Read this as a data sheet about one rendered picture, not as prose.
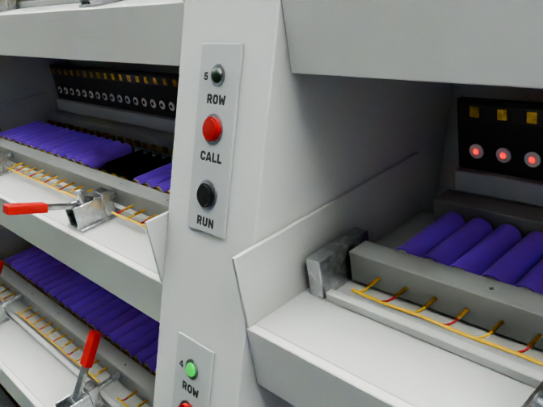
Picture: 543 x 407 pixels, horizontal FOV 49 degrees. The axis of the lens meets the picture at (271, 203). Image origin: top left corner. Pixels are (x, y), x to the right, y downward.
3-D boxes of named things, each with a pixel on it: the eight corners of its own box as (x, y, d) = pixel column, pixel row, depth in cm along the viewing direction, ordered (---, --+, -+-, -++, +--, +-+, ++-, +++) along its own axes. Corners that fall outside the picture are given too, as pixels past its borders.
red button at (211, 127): (215, 143, 38) (217, 117, 38) (199, 140, 39) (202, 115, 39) (227, 143, 39) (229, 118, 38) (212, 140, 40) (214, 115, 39)
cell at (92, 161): (134, 157, 73) (86, 176, 69) (127, 155, 74) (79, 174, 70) (131, 143, 72) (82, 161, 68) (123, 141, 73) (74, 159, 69)
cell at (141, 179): (194, 174, 64) (142, 196, 60) (184, 171, 65) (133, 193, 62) (191, 157, 63) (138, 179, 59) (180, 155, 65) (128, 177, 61)
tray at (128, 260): (175, 333, 46) (146, 222, 42) (-57, 190, 89) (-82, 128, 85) (345, 228, 58) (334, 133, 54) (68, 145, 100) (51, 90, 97)
